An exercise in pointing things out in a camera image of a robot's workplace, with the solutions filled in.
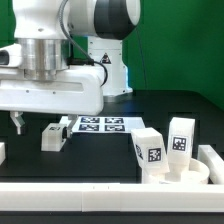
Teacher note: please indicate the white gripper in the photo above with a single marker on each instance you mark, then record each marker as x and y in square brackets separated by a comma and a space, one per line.
[76, 90]

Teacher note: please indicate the white round stool seat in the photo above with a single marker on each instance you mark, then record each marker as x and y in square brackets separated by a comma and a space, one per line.
[195, 173]

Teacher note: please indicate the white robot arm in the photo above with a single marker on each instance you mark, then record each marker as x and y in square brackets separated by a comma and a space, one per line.
[67, 56]

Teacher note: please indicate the paper sheet with tags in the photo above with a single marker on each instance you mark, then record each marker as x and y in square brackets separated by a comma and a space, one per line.
[87, 124]

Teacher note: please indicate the white block at left edge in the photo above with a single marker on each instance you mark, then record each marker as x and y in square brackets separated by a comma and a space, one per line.
[2, 152]

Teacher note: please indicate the white front fence rail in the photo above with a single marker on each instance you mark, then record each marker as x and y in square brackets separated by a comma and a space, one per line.
[107, 197]

